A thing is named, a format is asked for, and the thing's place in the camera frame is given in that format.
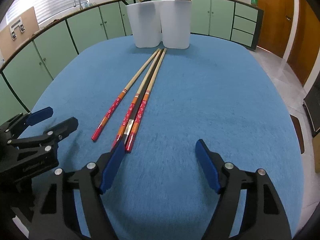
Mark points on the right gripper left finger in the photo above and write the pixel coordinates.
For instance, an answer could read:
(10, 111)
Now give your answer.
(55, 214)

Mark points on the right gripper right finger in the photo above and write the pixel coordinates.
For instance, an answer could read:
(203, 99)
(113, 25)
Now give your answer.
(264, 215)

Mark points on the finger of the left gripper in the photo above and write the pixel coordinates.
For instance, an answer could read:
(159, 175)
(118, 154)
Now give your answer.
(40, 144)
(37, 116)

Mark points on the red patterned bamboo chopstick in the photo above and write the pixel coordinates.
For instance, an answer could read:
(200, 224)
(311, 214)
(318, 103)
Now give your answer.
(119, 98)
(133, 132)
(123, 124)

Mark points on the black chopstick silver band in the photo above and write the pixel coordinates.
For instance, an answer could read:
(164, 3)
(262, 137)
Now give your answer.
(138, 99)

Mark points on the green kitchen cabinets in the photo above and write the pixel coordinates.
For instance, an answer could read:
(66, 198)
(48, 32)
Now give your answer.
(28, 69)

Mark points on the brown chair seat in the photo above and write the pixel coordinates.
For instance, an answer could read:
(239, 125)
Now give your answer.
(299, 133)

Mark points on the black oven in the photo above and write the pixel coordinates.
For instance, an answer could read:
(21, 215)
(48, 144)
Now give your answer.
(312, 107)

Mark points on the blue table cloth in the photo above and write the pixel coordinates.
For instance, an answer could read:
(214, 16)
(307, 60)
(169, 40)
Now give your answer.
(214, 90)

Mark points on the chrome faucet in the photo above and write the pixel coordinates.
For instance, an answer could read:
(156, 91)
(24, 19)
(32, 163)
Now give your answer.
(77, 2)

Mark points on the white holder left compartment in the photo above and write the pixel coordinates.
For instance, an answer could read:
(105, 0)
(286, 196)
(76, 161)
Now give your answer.
(145, 23)

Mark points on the white holder compartment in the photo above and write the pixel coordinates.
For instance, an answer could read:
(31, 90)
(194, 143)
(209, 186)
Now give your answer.
(145, 23)
(175, 23)

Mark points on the wooden door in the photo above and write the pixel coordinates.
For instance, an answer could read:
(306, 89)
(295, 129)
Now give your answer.
(305, 47)
(276, 25)

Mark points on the white holder right compartment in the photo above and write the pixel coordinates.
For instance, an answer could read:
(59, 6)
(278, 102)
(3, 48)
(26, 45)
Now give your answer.
(175, 23)

